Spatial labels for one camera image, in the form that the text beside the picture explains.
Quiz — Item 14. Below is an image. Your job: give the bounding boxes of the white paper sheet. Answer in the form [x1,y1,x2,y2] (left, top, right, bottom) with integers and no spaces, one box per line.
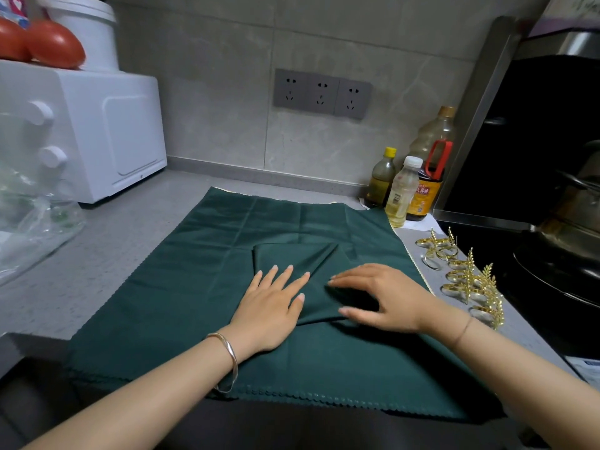
[564,355,600,386]

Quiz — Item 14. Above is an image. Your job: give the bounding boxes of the black wok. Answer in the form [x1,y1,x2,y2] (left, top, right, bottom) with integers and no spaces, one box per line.
[512,236,600,311]

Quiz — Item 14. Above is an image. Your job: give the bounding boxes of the stainless steel pot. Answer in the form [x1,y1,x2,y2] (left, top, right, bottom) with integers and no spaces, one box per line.
[533,139,600,264]

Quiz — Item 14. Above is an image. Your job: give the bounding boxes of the thin string bracelet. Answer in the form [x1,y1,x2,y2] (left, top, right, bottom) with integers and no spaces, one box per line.
[451,316,474,350]

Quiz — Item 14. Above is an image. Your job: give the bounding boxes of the person's left forearm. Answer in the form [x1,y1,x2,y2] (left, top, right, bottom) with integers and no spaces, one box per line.
[19,325,263,450]

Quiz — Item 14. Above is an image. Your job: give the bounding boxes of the yellow-capped oil bottle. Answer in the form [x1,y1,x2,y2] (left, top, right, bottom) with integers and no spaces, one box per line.
[365,146,398,209]

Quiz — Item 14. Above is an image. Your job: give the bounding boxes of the white-capped clear bottle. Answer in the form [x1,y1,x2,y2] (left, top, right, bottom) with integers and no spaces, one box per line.
[385,156,424,228]

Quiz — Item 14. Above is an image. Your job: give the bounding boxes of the person's left hand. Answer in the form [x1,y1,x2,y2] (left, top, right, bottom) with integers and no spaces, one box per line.
[228,264,311,361]

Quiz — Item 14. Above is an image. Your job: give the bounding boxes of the grey wall socket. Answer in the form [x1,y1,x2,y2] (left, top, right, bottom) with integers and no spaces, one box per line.
[335,78,374,121]
[273,68,310,111]
[307,72,341,116]

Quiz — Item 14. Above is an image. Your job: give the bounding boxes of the large red-handled sauce bottle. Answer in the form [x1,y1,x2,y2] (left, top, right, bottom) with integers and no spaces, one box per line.
[405,106,457,222]

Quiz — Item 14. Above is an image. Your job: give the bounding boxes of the dark green cloth napkin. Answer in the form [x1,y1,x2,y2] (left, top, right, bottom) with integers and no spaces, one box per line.
[63,186,506,423]

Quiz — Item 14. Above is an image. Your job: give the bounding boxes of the clear plastic bag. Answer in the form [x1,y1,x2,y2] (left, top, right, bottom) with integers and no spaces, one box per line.
[0,161,88,287]

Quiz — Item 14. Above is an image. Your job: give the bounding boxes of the silver bangle bracelet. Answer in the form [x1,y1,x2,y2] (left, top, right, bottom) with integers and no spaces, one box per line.
[205,332,239,394]

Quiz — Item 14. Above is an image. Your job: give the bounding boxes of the row of gold napkin rings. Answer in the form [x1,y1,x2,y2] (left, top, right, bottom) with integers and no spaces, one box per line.
[415,227,506,331]

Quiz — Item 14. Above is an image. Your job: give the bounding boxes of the pink printed packet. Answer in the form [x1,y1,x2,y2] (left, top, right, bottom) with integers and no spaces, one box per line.
[0,0,30,28]

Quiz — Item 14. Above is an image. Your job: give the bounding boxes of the white microwave oven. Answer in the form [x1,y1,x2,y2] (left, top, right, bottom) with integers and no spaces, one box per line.
[0,59,168,205]

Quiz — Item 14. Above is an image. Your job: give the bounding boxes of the person's right hand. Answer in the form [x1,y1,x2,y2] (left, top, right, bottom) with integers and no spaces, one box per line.
[327,263,448,335]

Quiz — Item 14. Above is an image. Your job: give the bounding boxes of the black stove top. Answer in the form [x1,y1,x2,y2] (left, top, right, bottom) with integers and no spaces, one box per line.
[435,220,600,371]

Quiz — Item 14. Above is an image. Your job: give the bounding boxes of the red tomato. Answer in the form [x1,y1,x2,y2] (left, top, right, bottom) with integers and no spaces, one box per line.
[0,16,30,62]
[25,19,87,70]

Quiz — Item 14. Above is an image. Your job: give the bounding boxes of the white plastic bucket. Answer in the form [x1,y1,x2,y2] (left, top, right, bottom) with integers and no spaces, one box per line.
[34,0,121,73]

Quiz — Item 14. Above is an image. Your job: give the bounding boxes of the person's right forearm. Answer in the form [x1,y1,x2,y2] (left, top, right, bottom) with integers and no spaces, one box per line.
[422,297,600,450]

